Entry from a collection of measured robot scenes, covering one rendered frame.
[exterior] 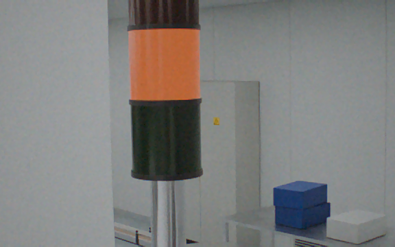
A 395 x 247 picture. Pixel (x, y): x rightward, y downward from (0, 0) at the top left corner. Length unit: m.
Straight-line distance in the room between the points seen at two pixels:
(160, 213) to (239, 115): 6.88
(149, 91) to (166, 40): 0.04
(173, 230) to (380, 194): 6.27
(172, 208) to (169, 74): 0.09
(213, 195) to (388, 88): 2.46
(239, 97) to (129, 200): 3.10
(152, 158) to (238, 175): 6.97
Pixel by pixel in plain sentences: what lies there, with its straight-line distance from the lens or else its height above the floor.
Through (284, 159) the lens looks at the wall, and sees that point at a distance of 7.39.
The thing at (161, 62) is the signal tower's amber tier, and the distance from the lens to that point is 0.43.
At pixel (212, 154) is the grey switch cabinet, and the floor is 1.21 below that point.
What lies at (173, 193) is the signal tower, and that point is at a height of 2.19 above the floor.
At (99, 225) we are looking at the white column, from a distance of 2.16.
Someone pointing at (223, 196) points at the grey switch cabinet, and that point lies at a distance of 7.55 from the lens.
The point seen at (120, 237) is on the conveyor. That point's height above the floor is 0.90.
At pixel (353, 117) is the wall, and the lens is 6.77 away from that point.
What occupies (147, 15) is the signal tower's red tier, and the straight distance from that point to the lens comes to 0.43.
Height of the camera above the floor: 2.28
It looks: 5 degrees down
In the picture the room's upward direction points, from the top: 1 degrees counter-clockwise
